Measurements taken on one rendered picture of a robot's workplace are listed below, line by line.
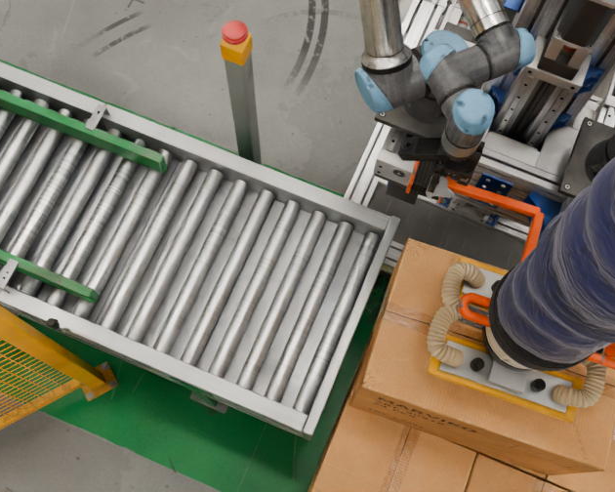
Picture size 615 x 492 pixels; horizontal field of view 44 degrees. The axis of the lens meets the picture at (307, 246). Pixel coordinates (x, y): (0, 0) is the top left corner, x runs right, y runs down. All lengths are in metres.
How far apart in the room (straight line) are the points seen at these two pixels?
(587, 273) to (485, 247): 1.66
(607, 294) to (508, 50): 0.59
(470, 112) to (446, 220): 1.38
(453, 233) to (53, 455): 1.61
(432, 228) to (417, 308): 0.89
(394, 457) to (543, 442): 0.50
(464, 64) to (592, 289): 0.56
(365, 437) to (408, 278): 0.54
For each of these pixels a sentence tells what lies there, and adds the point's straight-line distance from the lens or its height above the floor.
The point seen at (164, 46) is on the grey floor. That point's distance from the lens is 3.36.
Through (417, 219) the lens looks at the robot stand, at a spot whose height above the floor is 0.21.
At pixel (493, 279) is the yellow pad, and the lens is 1.84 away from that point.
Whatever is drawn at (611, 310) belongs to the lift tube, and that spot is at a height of 1.73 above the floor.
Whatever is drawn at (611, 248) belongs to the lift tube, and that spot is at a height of 1.85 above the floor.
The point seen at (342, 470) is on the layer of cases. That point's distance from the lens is 2.25.
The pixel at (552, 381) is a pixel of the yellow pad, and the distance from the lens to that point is 1.82.
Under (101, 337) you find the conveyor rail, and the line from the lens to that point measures 2.30.
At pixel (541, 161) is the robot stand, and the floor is 0.95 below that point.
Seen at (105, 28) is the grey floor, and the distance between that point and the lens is 3.45.
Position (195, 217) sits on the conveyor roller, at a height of 0.55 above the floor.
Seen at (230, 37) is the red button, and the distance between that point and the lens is 2.10.
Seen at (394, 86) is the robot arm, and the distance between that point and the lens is 1.79.
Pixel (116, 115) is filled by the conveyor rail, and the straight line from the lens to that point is 2.54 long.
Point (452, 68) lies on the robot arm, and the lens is 1.51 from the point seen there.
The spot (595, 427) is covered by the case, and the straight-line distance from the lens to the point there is 1.98.
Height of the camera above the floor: 2.79
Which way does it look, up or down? 72 degrees down
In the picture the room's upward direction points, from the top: 3 degrees clockwise
